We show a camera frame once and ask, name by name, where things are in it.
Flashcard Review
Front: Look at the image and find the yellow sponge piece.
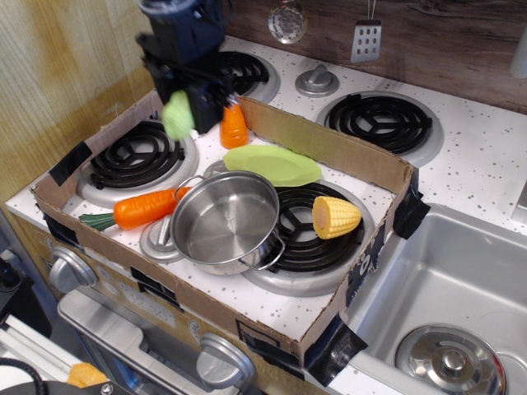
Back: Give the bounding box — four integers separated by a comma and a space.
66, 362, 108, 388

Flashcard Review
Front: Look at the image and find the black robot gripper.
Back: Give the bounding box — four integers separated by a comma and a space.
137, 6, 235, 134

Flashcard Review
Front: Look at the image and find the orange toy carrot with leaves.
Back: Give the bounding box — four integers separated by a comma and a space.
79, 187, 192, 231

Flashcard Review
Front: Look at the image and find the front right stove burner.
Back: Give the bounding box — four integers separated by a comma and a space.
242, 181, 375, 297

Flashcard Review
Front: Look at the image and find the small steel pot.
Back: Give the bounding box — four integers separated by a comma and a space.
170, 170, 286, 276

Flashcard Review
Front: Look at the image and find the silver oven door handle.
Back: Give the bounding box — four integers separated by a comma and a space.
58, 290, 214, 394

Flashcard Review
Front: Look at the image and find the left oven knob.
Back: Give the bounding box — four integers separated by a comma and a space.
49, 246, 98, 294

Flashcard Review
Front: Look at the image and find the silver front stove knob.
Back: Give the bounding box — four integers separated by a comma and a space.
140, 216, 183, 264

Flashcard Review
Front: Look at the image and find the back left stove burner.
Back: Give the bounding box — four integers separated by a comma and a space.
220, 51, 280, 104

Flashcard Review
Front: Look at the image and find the stove burner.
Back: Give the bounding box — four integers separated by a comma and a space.
316, 91, 445, 168
220, 51, 280, 104
242, 181, 375, 297
77, 119, 198, 209

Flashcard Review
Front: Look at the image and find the silver back stove knob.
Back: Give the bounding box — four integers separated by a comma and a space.
295, 64, 340, 98

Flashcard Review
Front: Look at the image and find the black cable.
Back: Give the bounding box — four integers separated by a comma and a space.
0, 357, 46, 395

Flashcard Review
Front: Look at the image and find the green plastic plate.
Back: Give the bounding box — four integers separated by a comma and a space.
223, 145, 322, 187

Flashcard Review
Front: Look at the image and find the steel pot lid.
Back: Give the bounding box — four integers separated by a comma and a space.
394, 324, 508, 394

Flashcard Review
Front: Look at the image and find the green toy broccoli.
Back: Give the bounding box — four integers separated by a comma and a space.
162, 91, 195, 141

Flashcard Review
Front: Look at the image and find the silver stove knob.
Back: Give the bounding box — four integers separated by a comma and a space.
140, 216, 183, 264
295, 64, 340, 98

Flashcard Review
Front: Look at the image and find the hanging silver slotted spatula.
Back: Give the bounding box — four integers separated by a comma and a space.
351, 1, 382, 63

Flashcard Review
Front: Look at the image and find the brown cardboard fence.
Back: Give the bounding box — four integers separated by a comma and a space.
32, 91, 418, 394

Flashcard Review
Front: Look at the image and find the hanging silver strainer ladle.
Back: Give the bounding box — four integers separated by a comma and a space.
268, 1, 307, 44

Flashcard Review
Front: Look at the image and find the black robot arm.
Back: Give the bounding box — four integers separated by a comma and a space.
136, 1, 235, 134

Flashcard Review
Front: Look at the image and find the oven knob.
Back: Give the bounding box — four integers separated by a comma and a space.
49, 246, 98, 294
196, 332, 256, 389

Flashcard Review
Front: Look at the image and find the back right stove burner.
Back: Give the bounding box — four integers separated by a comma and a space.
316, 91, 445, 168

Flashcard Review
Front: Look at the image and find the front left stove burner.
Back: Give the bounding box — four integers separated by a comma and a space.
77, 119, 198, 209

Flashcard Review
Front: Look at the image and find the right oven knob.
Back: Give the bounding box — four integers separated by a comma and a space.
196, 332, 256, 389

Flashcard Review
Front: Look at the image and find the orange toy carrot tip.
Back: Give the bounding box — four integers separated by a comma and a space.
220, 105, 250, 149

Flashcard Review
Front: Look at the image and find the yellow toy corn cob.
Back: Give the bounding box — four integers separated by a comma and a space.
312, 196, 362, 239

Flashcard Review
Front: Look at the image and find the steel sink basin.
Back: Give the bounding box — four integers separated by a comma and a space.
348, 205, 526, 394

